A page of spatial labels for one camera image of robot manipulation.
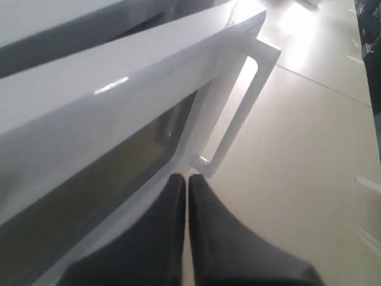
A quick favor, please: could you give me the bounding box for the white microwave door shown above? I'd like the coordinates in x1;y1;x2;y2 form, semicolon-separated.
1;1;280;285

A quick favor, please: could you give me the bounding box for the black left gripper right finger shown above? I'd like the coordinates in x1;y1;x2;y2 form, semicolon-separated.
188;174;324;285

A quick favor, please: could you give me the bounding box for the white Midea microwave oven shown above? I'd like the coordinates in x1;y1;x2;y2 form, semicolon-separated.
0;0;239;80

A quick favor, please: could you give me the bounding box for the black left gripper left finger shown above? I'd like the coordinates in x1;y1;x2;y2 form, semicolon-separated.
61;174;186;285

